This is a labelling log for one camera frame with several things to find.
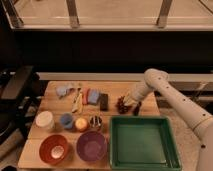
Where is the metal cup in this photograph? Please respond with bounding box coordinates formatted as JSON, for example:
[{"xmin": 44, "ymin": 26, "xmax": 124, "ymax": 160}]
[{"xmin": 89, "ymin": 115, "xmax": 102, "ymax": 131}]

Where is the red marker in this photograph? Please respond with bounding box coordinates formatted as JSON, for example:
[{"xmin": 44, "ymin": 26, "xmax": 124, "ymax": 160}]
[{"xmin": 83, "ymin": 88, "xmax": 90, "ymax": 105}]

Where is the wooden board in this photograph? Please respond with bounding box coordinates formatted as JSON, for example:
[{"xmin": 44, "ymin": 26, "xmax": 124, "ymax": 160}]
[{"xmin": 18, "ymin": 80, "xmax": 161, "ymax": 170}]

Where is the green plastic tray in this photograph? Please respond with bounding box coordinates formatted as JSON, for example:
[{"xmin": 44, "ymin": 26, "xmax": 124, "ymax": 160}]
[{"xmin": 109, "ymin": 116, "xmax": 182, "ymax": 171}]

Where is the white cylindrical container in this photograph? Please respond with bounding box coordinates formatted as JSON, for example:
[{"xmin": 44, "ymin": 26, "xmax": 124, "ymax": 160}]
[{"xmin": 35, "ymin": 111, "xmax": 54, "ymax": 131}]

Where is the black equipment at left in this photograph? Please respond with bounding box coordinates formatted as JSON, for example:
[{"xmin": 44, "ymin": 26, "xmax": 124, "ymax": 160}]
[{"xmin": 0, "ymin": 66, "xmax": 43, "ymax": 148}]

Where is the blue cup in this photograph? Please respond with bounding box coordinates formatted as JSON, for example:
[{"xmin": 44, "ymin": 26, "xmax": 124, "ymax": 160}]
[{"xmin": 60, "ymin": 113, "xmax": 73, "ymax": 129}]

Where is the red bowl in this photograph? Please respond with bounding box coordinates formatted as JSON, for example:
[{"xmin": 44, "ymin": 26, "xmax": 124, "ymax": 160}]
[{"xmin": 39, "ymin": 134, "xmax": 69, "ymax": 165}]

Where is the purple bowl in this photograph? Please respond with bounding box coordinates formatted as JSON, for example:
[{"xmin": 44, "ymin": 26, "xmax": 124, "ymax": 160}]
[{"xmin": 76, "ymin": 131, "xmax": 108, "ymax": 162}]

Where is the light blue cloth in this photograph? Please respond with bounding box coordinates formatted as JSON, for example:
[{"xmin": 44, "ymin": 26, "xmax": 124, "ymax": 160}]
[{"xmin": 56, "ymin": 83, "xmax": 74, "ymax": 98}]

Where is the white covered gripper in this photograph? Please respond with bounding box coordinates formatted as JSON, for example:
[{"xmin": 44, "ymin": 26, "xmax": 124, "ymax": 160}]
[{"xmin": 123, "ymin": 81, "xmax": 153, "ymax": 106}]

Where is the dark red grape bunch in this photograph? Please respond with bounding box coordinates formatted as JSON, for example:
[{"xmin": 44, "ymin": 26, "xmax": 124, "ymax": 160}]
[{"xmin": 116, "ymin": 96, "xmax": 131, "ymax": 114}]

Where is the blue sponge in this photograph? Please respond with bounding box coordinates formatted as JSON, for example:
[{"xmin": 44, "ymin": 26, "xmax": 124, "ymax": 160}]
[{"xmin": 88, "ymin": 89, "xmax": 100, "ymax": 104}]

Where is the black rectangular block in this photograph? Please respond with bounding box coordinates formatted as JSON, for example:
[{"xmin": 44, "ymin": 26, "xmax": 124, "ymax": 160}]
[{"xmin": 100, "ymin": 93, "xmax": 108, "ymax": 111}]

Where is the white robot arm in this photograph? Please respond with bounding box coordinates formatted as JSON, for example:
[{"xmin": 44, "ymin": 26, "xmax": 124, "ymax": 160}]
[{"xmin": 124, "ymin": 68, "xmax": 213, "ymax": 171}]

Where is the black handled tool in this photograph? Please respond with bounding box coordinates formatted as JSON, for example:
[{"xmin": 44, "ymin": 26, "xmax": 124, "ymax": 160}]
[{"xmin": 133, "ymin": 102, "xmax": 142, "ymax": 116}]

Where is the orange fruit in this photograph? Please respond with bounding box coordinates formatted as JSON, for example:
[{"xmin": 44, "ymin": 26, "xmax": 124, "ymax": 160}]
[{"xmin": 75, "ymin": 117, "xmax": 88, "ymax": 132}]

